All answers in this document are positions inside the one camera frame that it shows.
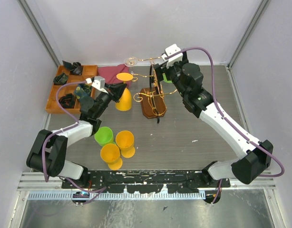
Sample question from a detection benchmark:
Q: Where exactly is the orange goblet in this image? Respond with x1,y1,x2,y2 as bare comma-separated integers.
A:
116,130,135,158
100,143,123,171
115,72,133,111

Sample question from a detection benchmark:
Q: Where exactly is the clear wine glass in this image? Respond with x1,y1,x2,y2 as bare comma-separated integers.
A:
124,57,138,74

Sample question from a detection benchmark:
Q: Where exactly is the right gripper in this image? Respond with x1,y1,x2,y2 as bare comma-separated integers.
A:
154,58,188,98

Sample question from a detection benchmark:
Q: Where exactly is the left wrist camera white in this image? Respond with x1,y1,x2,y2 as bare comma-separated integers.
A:
86,76,108,93

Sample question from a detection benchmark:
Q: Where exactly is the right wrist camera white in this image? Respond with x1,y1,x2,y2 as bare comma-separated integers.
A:
160,44,183,68

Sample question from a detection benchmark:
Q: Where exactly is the dark navy folded cloth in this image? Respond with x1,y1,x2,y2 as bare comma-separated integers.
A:
62,60,83,76

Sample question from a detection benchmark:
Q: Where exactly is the blue yellow floral cloth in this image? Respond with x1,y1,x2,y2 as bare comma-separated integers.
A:
74,84,92,102

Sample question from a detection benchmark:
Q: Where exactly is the gold wire glass rack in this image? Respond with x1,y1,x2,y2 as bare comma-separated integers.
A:
132,57,177,123

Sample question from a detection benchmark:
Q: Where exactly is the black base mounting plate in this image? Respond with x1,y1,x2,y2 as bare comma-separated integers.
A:
62,170,219,194

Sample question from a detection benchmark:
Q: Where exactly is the orange goblet front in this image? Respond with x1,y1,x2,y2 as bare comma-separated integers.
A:
100,143,123,171

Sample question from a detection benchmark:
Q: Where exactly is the maroon cloth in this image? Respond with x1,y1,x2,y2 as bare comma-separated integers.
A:
98,64,132,88

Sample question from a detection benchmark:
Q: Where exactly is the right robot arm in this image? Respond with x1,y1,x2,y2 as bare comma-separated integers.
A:
154,53,273,187

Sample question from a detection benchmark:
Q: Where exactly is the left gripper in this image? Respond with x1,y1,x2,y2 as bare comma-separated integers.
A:
94,82,127,118

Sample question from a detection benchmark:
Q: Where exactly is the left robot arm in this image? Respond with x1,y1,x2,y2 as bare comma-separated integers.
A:
26,83,127,188

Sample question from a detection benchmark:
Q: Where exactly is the dark green patterned cloth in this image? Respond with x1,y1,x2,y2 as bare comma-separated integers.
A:
53,73,68,86

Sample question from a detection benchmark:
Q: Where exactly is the green goblet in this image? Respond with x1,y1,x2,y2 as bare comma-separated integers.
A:
163,73,172,83
94,126,116,147

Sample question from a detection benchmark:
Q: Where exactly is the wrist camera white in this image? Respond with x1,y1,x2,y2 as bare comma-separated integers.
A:
160,44,183,68
86,76,108,93

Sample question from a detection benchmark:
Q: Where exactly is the black red cloth bundle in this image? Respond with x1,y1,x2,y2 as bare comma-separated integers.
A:
58,93,77,110

